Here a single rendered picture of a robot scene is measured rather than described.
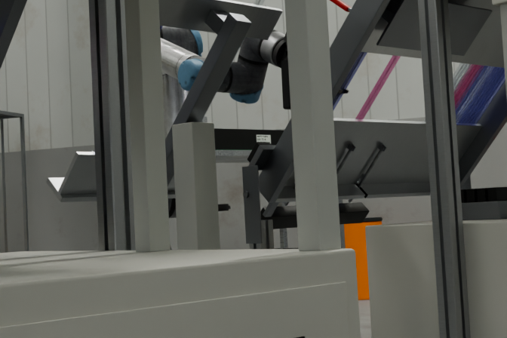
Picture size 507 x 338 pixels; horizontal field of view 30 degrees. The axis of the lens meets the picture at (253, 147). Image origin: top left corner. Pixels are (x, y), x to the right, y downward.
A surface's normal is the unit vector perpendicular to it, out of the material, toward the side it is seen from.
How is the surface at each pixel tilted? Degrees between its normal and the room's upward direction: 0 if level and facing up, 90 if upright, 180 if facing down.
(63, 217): 90
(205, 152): 90
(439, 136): 90
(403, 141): 133
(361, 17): 90
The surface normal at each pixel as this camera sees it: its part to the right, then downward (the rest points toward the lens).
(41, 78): -0.36, -0.04
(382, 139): 0.52, 0.62
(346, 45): -0.74, 0.00
